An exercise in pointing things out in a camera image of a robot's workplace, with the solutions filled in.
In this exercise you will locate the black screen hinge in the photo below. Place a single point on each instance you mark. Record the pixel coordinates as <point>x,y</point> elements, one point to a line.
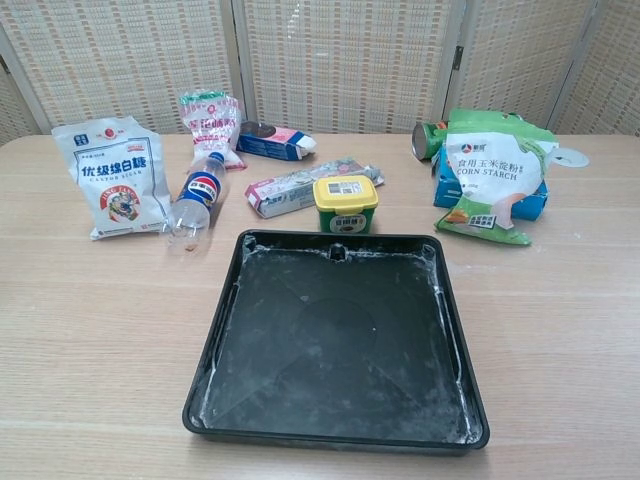
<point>457,57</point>

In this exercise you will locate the white castor sugar bag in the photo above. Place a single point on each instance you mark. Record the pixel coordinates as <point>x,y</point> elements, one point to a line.
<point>115,175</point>

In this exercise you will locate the green tub with yellow lid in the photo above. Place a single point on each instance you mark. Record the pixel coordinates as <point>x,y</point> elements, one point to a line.
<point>345,200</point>

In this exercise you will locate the clear bag with red print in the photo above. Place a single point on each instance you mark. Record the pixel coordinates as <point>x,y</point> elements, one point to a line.
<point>212,130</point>

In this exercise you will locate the woven folding screen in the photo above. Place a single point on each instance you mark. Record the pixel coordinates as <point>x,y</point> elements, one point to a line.
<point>340,65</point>

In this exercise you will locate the black square baking tray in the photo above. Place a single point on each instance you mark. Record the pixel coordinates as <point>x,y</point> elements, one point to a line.
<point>325,350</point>

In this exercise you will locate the blue chocolate chip cookie box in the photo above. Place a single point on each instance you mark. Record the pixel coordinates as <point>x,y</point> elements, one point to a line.
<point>530,206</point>

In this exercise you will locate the long grey and pink box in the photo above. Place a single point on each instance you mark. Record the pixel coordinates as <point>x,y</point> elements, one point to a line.
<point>290,192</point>

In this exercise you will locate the green Pringles can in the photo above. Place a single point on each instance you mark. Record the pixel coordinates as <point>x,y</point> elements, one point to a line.
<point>425,140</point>

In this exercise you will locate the corn starch bag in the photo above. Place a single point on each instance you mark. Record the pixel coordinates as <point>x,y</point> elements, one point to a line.
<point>490,165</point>

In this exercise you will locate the blue and pink cookie box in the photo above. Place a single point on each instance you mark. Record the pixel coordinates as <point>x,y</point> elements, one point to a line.
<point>265,145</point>

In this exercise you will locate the empty Pepsi plastic bottle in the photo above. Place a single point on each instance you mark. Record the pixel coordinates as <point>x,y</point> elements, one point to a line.
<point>200,190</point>

